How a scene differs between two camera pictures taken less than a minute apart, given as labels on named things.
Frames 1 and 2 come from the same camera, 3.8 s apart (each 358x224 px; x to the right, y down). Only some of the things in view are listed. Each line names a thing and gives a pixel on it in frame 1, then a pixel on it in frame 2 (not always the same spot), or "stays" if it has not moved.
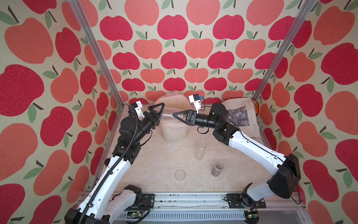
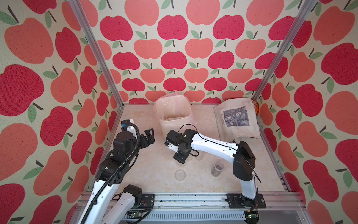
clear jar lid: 180,175 stays
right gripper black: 189,117 -> 179,158
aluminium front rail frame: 281,207 stays
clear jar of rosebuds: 216,170 stays
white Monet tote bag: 241,112 stays
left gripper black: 156,120 -> 146,143
